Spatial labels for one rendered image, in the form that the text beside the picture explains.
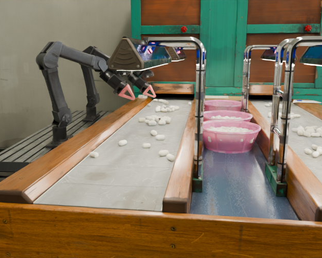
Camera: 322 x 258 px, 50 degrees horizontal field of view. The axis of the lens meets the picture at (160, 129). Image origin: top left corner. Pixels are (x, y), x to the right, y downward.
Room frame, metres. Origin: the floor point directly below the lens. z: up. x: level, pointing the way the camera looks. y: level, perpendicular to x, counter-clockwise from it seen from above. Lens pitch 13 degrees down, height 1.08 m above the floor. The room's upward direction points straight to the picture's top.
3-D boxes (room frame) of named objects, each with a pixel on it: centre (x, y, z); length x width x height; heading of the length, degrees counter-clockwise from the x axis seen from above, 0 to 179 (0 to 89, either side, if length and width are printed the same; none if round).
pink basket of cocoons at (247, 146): (1.45, -0.30, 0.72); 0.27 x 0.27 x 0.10
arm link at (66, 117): (1.56, 0.47, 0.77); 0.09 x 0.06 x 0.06; 40
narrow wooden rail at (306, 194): (1.54, -0.47, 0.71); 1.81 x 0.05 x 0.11; 172
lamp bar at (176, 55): (2.03, -0.09, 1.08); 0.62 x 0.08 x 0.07; 172
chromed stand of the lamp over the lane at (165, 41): (1.05, -0.04, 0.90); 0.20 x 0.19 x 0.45; 172
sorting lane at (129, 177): (1.61, 0.03, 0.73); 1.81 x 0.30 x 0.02; 172
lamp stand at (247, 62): (1.96, -0.57, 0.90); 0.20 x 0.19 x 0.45; 172
